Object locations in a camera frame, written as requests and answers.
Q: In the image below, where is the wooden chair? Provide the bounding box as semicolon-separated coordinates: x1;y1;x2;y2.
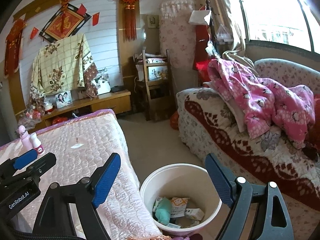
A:
133;50;175;122

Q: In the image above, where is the yellow floral cloth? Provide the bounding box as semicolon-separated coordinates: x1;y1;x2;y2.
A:
30;34;98;100

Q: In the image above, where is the wooden tv cabinet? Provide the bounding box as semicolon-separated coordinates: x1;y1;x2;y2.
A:
18;89;131;132

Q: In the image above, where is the pink patterned pajama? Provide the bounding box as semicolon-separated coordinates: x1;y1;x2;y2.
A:
208;59;315;149

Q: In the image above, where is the white barcode medicine box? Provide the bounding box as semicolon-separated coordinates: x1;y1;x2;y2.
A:
184;208;204;221

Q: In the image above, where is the pink water bottle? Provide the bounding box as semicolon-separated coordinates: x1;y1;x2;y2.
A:
18;125;33;151

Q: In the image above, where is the green fuzzy cloth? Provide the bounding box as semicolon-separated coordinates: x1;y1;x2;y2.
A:
153;197;172;225

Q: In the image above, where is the pink quilted table cover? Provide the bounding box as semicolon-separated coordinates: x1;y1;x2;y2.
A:
1;109;164;239

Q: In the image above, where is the red chinese knot ornament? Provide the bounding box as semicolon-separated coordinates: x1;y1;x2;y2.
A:
120;0;140;41

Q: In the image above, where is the white plastic trash bucket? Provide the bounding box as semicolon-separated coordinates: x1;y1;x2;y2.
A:
140;163;222;236

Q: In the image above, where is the white pink-label pill bottle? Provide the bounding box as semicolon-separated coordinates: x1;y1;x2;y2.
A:
30;132;44;155

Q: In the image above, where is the floral red sofa cover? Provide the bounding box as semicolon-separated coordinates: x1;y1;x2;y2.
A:
177;59;319;239

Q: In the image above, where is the framed couple photo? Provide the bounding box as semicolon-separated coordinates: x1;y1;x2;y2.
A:
55;90;73;109

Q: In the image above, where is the red cushion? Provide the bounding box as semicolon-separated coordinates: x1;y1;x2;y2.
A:
195;60;210;82

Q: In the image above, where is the framed fu character picture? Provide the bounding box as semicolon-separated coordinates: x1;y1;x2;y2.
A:
39;3;92;43

